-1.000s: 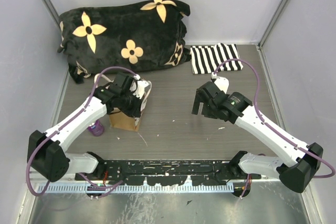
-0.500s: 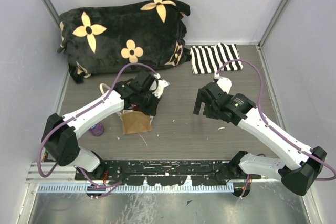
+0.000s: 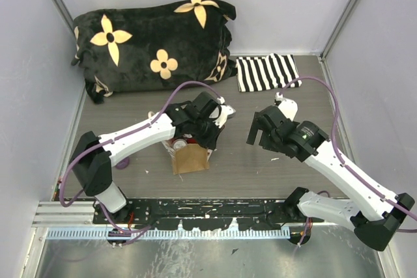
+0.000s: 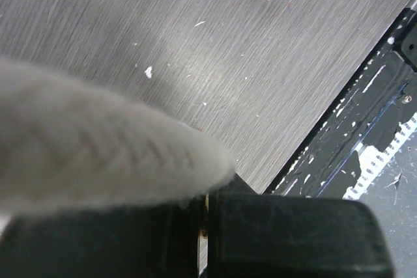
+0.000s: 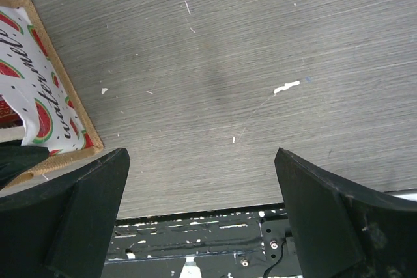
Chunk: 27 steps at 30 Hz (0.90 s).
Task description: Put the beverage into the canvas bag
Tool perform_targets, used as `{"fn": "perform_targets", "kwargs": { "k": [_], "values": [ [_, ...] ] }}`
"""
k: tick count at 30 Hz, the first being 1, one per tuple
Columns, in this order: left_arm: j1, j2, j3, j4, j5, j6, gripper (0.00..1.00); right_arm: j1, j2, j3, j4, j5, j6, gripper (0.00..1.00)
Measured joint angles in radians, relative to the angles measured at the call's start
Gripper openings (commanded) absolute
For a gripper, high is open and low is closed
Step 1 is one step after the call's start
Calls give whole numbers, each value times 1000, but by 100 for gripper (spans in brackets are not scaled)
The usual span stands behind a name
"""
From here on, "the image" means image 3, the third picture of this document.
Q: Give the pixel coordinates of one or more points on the white slotted cable duct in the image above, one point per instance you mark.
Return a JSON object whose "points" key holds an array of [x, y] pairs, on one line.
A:
{"points": [[105, 233]]}

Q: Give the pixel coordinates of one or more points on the purple soda can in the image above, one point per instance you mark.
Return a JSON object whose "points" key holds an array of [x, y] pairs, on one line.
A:
{"points": [[179, 144], [123, 164]]}

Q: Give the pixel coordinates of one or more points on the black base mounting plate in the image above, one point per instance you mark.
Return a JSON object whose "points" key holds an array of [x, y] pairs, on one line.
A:
{"points": [[201, 214]]}

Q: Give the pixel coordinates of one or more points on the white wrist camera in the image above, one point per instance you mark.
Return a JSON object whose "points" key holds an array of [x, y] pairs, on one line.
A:
{"points": [[287, 106], [222, 114]]}

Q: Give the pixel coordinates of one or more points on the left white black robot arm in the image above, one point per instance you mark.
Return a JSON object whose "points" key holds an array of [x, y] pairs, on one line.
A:
{"points": [[202, 119]]}

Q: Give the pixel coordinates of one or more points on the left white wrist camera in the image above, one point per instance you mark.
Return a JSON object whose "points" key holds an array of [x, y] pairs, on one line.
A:
{"points": [[222, 114]]}

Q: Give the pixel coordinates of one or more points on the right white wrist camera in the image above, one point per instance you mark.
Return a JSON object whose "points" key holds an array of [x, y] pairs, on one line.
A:
{"points": [[287, 106]]}

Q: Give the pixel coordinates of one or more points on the brown canvas bag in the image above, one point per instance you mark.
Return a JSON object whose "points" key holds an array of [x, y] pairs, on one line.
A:
{"points": [[192, 158]]}

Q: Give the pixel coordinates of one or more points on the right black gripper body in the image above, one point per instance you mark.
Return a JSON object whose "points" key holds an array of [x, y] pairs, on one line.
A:
{"points": [[267, 141]]}

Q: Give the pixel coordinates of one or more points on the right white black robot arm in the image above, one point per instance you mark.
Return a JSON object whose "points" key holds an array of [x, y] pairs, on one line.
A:
{"points": [[371, 211]]}

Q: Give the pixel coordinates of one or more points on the black white striped cloth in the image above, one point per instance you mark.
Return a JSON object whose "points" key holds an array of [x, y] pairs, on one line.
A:
{"points": [[273, 71]]}

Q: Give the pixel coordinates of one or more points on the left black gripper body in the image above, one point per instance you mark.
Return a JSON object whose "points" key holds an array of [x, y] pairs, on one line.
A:
{"points": [[206, 132]]}

